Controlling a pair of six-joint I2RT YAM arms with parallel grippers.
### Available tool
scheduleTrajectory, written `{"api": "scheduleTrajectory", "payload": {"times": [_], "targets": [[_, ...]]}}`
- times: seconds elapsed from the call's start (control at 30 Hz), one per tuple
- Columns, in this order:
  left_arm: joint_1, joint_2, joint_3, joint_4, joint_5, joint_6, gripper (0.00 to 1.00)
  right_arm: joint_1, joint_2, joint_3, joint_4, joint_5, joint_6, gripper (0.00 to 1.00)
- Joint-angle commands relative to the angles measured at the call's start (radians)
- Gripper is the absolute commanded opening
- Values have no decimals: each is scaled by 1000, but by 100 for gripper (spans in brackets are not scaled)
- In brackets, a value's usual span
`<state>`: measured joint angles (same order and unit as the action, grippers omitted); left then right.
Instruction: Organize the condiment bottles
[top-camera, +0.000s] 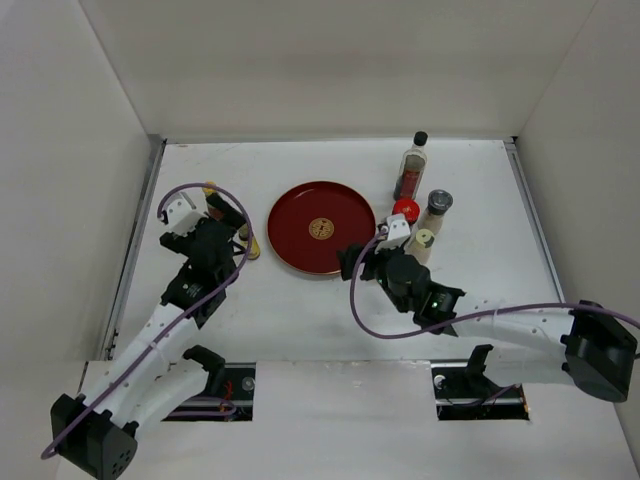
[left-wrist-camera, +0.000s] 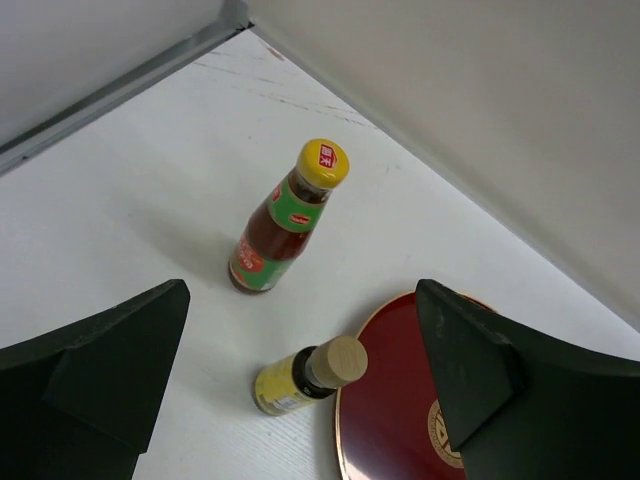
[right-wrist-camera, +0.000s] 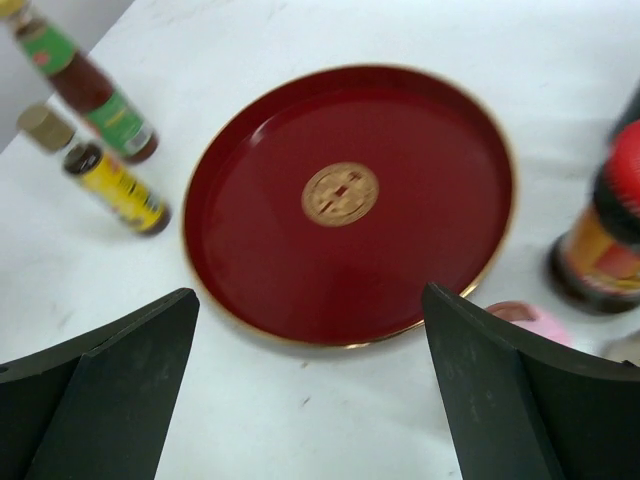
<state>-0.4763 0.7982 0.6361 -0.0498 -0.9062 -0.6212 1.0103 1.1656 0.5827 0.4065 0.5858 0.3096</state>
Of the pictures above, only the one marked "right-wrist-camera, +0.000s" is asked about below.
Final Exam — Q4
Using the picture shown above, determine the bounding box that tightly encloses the pink lid spice shaker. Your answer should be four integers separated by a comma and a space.
485, 301, 571, 347

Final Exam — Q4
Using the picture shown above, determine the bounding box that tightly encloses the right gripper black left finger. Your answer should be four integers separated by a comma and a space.
1, 288, 200, 480

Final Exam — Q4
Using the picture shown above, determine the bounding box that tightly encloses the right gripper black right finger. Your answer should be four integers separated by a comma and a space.
422, 283, 639, 479

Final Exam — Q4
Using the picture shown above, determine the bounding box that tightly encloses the green label chili sauce bottle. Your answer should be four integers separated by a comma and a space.
1, 1, 159, 164

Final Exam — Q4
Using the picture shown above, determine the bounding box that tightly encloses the red lid sauce jar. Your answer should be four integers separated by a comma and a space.
547, 121, 639, 314

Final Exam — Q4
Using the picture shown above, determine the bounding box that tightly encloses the yellow label small bottle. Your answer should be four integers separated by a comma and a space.
15, 102, 173, 239

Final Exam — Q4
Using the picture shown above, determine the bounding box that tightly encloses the red round tray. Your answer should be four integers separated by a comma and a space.
183, 64, 517, 349

